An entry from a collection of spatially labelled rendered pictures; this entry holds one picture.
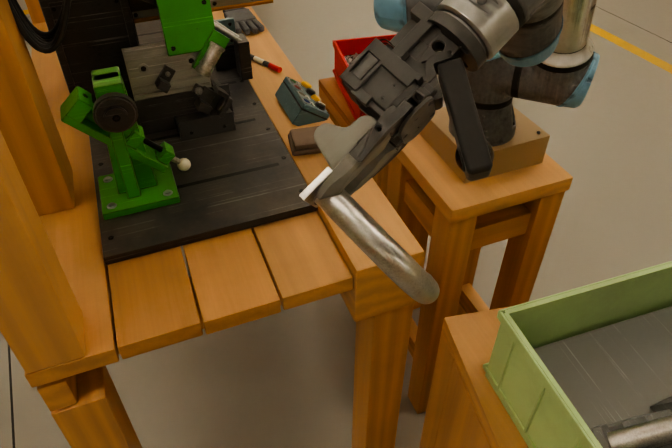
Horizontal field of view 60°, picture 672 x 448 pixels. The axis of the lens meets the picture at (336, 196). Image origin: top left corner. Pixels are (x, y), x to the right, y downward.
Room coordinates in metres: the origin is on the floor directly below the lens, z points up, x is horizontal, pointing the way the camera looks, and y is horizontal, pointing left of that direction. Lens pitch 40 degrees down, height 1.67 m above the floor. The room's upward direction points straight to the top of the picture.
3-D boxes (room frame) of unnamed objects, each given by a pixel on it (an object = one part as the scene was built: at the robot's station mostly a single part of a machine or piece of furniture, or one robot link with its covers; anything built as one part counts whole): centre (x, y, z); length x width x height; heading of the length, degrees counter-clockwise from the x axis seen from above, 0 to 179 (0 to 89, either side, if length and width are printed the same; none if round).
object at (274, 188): (1.33, 0.43, 0.89); 1.10 x 0.42 x 0.02; 21
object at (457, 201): (1.13, -0.34, 0.83); 0.32 x 0.32 x 0.04; 22
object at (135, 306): (1.33, 0.43, 0.44); 1.49 x 0.70 x 0.88; 21
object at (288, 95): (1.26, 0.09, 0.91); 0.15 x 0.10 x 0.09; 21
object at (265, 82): (1.43, 0.17, 0.82); 1.50 x 0.14 x 0.15; 21
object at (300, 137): (1.10, 0.06, 0.91); 0.10 x 0.08 x 0.03; 101
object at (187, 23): (1.28, 0.35, 1.17); 0.13 x 0.12 x 0.20; 21
